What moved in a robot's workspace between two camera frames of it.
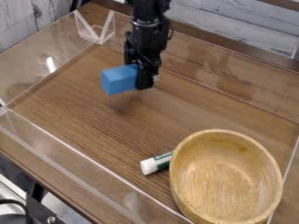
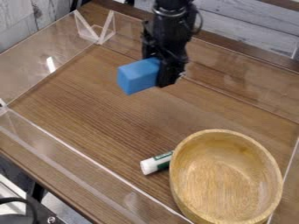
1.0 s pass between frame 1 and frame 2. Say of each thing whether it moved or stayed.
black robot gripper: moved
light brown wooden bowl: stayed
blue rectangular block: moved
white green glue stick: stayed
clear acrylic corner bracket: stayed
